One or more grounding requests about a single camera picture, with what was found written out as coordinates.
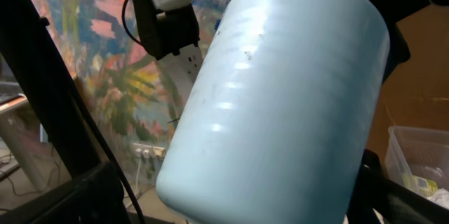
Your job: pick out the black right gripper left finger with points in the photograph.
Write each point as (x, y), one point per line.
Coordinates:
(93, 197)

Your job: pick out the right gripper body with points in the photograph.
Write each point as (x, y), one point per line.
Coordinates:
(38, 66)

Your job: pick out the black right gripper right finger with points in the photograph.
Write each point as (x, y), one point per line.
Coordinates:
(373, 193)

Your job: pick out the light blue cup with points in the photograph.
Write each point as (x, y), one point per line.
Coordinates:
(277, 120)

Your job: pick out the yellow green wrapper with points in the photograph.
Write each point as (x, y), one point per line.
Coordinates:
(422, 186)

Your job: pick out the crumpled white paper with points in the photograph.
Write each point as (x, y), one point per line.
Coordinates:
(440, 197)

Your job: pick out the clear plastic bin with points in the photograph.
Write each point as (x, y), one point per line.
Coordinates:
(419, 152)

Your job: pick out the colourful wall painting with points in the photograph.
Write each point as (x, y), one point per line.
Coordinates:
(133, 97)

